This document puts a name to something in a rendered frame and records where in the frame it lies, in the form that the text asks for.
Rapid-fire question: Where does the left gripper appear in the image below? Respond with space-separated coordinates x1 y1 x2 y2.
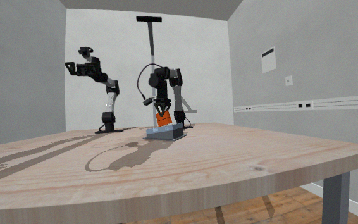
144 89 171 117

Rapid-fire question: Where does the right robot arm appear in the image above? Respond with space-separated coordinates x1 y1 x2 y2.
78 47 124 134

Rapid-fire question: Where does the light blue metal plate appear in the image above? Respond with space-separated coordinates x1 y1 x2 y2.
146 123 183 134

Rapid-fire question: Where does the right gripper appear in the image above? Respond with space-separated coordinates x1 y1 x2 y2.
65 56 99 77

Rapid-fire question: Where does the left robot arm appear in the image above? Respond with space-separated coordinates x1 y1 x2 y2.
143 67 193 129

